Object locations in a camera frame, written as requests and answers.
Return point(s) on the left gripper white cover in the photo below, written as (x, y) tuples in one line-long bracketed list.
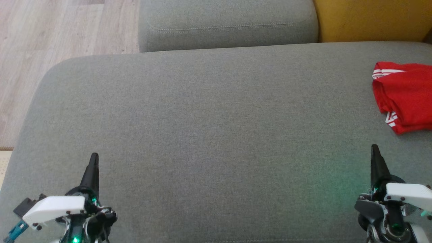
[(54, 207)]

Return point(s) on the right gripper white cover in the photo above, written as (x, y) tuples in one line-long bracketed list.
[(408, 197)]

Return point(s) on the red jersey with white sleeves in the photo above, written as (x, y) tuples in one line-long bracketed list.
[(408, 98)]

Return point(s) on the cream rug with brown edge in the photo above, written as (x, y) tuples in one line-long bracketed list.
[(4, 165)]

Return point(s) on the grey sofa seat cushion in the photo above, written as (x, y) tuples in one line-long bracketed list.
[(219, 135)]

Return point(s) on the yellow sofa cushion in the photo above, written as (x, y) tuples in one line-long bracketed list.
[(371, 18)]

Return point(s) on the grey sofa back cushion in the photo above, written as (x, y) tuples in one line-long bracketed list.
[(229, 20)]

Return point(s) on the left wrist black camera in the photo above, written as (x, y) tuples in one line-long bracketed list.
[(27, 205)]

